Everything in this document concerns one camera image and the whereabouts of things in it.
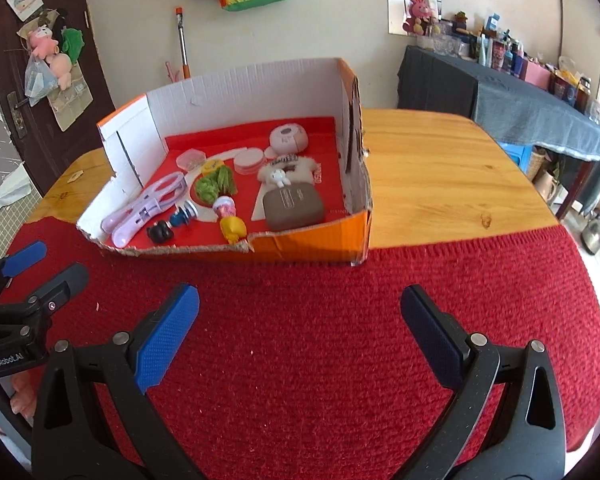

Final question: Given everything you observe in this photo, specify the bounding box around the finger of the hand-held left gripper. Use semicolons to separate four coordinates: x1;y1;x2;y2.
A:
0;262;90;331
0;241;48;306

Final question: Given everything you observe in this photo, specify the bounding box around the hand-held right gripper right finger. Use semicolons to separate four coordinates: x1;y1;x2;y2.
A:
400;284;566;480

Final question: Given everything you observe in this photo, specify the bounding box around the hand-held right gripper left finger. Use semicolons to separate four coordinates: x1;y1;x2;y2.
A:
30;282;203;480

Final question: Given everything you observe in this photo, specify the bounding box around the lilac plastic clip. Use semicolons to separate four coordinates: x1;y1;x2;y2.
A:
101;171;187;248

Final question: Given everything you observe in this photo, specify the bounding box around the black mouse figure toy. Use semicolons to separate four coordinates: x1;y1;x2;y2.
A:
146;200;201;243

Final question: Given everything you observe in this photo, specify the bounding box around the pink and yellow doll toy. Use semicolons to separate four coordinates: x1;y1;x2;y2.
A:
212;195;246;245

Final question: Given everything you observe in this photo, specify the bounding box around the green fuzzy hair clip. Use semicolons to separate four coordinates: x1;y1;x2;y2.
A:
194;166;239;206

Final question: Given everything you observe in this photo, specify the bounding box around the orange cardboard box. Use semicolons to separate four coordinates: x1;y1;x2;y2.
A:
76;56;373;265

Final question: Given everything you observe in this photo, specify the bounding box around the clear plastic small box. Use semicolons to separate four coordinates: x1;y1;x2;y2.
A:
176;148;207;170

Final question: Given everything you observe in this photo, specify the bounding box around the brown eyeshadow case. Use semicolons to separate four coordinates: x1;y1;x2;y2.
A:
262;182;327;232

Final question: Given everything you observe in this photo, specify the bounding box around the white round jar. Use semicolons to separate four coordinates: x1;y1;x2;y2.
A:
234;146;267;176

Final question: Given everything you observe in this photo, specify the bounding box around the white fluffy rabbit hair claw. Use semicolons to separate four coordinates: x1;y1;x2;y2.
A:
256;152;321;188

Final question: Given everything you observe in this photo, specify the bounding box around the pink rounded case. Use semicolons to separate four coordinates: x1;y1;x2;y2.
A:
269;122;310;155

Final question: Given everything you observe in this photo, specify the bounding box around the person's left hand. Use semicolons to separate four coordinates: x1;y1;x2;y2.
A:
11;366;40;421

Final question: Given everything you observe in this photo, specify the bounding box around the red knitted table cloth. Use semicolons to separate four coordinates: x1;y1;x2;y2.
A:
0;217;600;476

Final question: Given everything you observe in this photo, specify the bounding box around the dark brown door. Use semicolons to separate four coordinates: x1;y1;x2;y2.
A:
0;0;116;201

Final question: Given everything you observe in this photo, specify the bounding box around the beige hanging organizer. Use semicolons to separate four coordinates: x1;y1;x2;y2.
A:
17;7;93;131

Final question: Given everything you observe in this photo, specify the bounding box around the clear plastic bag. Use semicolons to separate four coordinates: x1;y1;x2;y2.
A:
24;57;61;100

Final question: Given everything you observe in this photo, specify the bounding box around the pale pink pig plush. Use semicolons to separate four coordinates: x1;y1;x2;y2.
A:
47;52;73;88

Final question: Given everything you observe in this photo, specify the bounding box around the beige jug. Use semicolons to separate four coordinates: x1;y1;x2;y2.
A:
535;170;561;206

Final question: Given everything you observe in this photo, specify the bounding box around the metal kettle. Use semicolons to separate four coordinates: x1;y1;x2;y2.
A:
582;210;600;256

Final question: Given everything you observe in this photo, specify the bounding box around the blue plastic stool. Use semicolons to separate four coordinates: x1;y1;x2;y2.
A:
497;141;536;171

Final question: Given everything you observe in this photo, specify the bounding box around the pink plush toy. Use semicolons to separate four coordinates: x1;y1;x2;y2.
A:
27;25;58;58

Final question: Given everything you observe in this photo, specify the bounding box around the green plush toy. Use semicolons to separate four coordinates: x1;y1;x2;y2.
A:
61;27;86;58

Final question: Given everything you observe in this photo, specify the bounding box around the grey-blue side table cloth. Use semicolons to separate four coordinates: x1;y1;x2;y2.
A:
396;45;600;163

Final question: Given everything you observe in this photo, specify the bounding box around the silver pole with orange tip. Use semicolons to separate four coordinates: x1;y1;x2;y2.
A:
175;6;190;81

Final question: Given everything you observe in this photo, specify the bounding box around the table with cluttered items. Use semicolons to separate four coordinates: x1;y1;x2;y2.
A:
420;10;600;121

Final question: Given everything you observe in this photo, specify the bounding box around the pink rabbit plush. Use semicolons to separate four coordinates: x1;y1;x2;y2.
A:
402;0;438;36

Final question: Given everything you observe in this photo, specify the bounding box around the metal door handle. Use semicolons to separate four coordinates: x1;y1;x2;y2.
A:
7;91;31;133

